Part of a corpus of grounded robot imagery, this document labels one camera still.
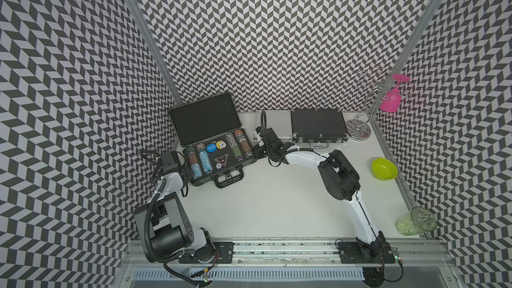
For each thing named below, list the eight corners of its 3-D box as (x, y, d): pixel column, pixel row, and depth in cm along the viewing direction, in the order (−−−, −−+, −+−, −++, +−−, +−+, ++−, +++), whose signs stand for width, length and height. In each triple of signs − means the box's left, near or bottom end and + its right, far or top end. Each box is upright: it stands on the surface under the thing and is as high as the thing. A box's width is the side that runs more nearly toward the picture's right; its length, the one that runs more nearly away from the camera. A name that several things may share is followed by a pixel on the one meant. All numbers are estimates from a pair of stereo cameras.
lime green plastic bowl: (370, 180, 95) (376, 175, 90) (371, 162, 101) (376, 156, 97) (391, 187, 93) (398, 181, 88) (390, 168, 99) (397, 162, 95)
